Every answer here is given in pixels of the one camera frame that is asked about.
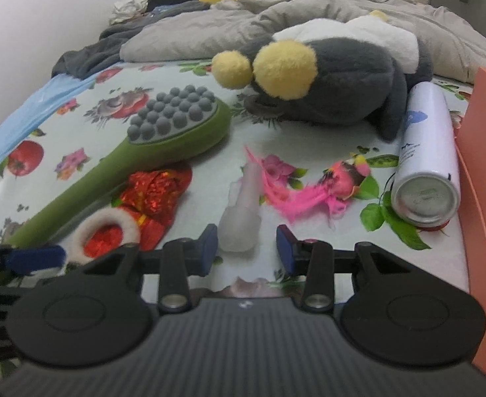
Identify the white crumpled cloth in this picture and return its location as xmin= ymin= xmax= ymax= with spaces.
xmin=111 ymin=0 xmax=149 ymax=24

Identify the grey penguin plush toy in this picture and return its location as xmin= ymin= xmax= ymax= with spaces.
xmin=212 ymin=10 xmax=434 ymax=142

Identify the white spray can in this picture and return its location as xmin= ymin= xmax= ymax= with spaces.
xmin=391 ymin=83 xmax=462 ymax=229

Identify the white fluffy hair tie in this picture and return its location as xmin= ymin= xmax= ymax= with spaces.
xmin=63 ymin=209 xmax=142 ymax=272

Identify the pink feather bird toy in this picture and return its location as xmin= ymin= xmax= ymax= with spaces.
xmin=245 ymin=146 xmax=372 ymax=231

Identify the grey quilt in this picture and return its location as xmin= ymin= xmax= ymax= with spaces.
xmin=120 ymin=0 xmax=486 ymax=88

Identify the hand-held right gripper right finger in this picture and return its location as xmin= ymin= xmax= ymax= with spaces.
xmin=276 ymin=224 xmax=417 ymax=313

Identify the translucent white bottle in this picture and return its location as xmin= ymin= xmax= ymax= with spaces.
xmin=219 ymin=163 xmax=263 ymax=253

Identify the green massage hammer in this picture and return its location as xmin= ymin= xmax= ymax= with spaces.
xmin=0 ymin=85 xmax=232 ymax=286

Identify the dark grey garment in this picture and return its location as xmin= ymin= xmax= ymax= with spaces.
xmin=52 ymin=0 xmax=211 ymax=79

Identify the red shiny foil cloth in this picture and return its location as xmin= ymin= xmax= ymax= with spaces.
xmin=84 ymin=164 xmax=193 ymax=261

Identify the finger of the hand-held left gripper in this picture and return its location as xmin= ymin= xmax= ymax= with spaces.
xmin=0 ymin=238 xmax=67 ymax=276

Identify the floral printed sheet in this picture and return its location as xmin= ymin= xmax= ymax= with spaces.
xmin=0 ymin=60 xmax=475 ymax=381

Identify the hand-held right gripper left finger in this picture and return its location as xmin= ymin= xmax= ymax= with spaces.
xmin=83 ymin=223 xmax=219 ymax=313

